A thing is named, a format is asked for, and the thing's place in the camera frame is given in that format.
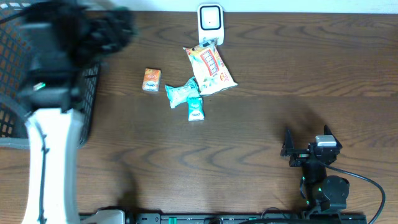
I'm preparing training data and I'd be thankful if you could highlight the mint green snack pouch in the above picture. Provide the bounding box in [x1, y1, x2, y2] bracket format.
[165, 77, 200, 109]

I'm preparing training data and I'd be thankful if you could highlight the dark grey plastic basket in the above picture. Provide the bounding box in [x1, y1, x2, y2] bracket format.
[1, 0, 100, 149]

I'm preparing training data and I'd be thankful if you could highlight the orange tissue pack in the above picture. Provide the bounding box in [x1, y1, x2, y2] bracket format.
[142, 68, 162, 92]

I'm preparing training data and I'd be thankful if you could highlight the yellow white snack bag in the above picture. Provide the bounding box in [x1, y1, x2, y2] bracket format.
[183, 38, 238, 96]

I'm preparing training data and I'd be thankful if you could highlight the green tissue pack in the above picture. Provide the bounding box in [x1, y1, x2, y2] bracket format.
[187, 98, 205, 121]

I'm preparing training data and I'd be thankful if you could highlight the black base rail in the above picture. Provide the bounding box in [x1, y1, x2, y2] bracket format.
[79, 212, 368, 224]

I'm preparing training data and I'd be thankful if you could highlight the white barcode scanner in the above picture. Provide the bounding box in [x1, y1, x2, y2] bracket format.
[197, 3, 224, 45]

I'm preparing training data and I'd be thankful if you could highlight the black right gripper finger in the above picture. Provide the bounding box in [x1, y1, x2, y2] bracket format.
[323, 125, 341, 145]
[282, 128, 294, 150]

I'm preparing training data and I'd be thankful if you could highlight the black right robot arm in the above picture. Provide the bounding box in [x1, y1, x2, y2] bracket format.
[280, 126, 349, 218]

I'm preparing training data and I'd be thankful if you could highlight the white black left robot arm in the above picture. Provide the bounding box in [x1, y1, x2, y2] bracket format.
[18, 2, 134, 223]

